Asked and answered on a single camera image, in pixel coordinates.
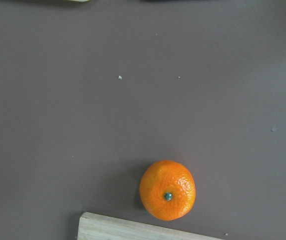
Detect orange mandarin fruit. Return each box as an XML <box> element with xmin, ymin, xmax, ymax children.
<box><xmin>139</xmin><ymin>159</ymin><xmax>196</xmax><ymax>221</ymax></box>

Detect wooden cutting board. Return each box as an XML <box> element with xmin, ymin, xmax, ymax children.
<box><xmin>77</xmin><ymin>212</ymin><xmax>214</xmax><ymax>240</ymax></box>

